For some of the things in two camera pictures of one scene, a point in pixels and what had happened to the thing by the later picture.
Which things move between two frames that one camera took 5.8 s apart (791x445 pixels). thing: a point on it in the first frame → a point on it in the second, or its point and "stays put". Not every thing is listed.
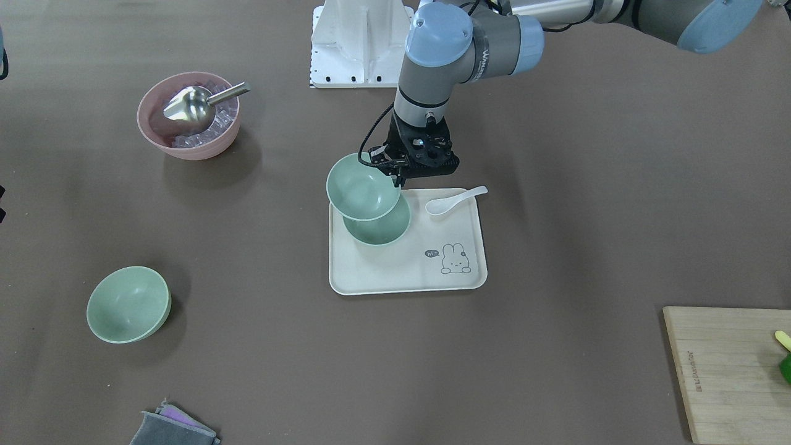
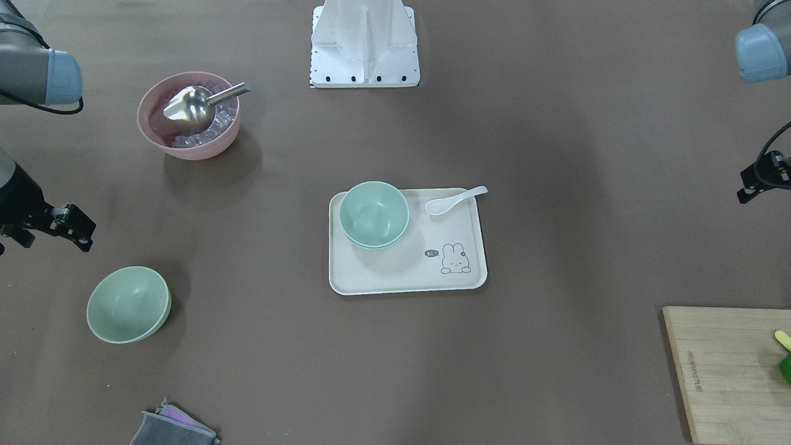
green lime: [785, 368] stays put
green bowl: [360, 191] → [375, 214]
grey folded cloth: [172, 425] stays put
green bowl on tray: [384, 230] stays put
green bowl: [128, 305] stays put
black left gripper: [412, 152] → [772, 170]
